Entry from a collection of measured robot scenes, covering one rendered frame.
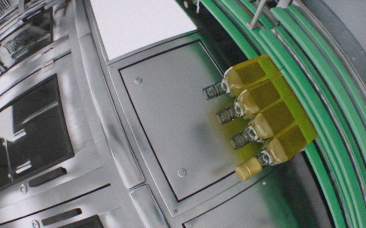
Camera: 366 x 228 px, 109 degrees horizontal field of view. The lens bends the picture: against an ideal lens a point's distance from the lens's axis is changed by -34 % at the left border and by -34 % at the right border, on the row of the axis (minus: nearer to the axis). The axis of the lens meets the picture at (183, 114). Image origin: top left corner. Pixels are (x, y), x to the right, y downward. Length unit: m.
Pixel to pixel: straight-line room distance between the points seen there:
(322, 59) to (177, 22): 0.49
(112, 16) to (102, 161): 0.52
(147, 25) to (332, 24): 0.57
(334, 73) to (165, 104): 0.42
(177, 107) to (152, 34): 0.27
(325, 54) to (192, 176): 0.41
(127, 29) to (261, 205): 0.70
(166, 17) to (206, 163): 0.51
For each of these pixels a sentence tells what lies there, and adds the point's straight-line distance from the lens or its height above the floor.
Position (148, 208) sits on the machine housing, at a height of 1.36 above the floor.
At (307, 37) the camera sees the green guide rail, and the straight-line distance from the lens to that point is 0.42.
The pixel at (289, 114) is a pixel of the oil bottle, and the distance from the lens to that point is 0.43.
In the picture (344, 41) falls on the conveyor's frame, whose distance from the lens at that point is 0.49.
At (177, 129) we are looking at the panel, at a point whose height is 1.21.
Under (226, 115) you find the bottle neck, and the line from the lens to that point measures 0.38.
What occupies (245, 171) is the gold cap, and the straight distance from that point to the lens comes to 0.37.
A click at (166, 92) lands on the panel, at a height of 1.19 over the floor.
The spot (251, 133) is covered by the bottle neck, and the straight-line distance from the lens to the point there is 0.39.
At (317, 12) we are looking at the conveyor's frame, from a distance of 0.50.
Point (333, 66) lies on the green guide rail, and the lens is 0.43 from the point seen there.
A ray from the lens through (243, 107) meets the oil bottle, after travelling 0.40.
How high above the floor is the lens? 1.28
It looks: 12 degrees down
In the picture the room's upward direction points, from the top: 114 degrees counter-clockwise
